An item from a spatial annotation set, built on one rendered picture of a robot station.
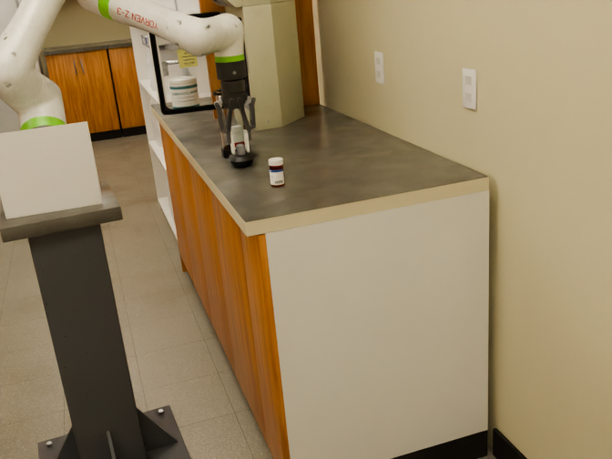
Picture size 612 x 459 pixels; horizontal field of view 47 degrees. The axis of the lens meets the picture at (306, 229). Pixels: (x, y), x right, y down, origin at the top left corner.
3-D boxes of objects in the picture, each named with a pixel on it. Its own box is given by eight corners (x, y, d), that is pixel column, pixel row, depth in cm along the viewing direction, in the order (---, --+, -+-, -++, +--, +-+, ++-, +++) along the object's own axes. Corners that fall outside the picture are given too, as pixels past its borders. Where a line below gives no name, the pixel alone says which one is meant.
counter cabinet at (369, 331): (295, 248, 411) (280, 94, 380) (487, 455, 227) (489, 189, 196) (182, 270, 393) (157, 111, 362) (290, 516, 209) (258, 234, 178)
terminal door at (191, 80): (232, 107, 303) (221, 11, 289) (161, 116, 298) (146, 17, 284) (232, 107, 303) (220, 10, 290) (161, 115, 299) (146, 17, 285)
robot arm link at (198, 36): (137, -16, 218) (135, 20, 223) (110, -13, 209) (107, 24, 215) (229, 22, 204) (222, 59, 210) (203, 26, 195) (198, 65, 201)
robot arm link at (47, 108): (5, 130, 196) (-1, 77, 204) (37, 156, 210) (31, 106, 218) (47, 114, 195) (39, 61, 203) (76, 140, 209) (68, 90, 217)
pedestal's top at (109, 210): (3, 243, 188) (-1, 229, 187) (4, 210, 216) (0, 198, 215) (123, 219, 199) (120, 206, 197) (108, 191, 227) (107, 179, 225)
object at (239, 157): (252, 159, 234) (249, 140, 232) (260, 166, 226) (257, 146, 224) (225, 164, 232) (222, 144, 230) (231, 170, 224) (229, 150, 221)
